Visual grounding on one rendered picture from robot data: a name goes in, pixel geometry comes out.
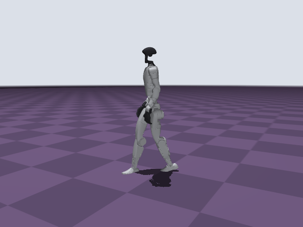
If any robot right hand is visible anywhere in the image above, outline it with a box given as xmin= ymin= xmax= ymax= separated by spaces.
xmin=136 ymin=101 xmax=147 ymax=117

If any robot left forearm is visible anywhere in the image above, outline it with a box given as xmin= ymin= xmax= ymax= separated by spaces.
xmin=145 ymin=87 xmax=160 ymax=112

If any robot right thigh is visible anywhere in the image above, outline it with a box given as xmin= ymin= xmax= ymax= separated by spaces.
xmin=135 ymin=108 xmax=148 ymax=146

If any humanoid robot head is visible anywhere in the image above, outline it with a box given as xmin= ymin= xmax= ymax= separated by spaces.
xmin=142 ymin=47 xmax=157 ymax=66

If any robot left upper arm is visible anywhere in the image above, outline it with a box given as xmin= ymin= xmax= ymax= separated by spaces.
xmin=148 ymin=67 xmax=160 ymax=93

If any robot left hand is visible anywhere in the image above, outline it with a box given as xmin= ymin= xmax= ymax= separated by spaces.
xmin=143 ymin=109 xmax=152 ymax=124

